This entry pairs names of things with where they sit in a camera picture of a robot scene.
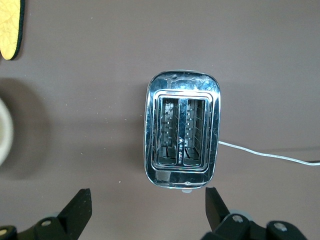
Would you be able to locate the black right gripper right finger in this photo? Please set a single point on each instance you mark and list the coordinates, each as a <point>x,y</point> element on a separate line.
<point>225,225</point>

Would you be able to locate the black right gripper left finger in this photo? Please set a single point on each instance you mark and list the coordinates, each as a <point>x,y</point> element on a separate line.
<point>75,215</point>

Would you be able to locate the round wooden plate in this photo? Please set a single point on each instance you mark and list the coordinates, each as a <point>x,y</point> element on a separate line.
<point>6,132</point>

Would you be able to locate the brown table cover mat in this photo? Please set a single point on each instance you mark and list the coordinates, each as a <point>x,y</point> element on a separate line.
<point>75,100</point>

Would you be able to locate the chrome and cream toaster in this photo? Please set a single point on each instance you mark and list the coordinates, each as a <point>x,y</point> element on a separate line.
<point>182,85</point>

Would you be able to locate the yellow quilted oven mitt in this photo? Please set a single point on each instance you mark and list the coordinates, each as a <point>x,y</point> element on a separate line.
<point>8,30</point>

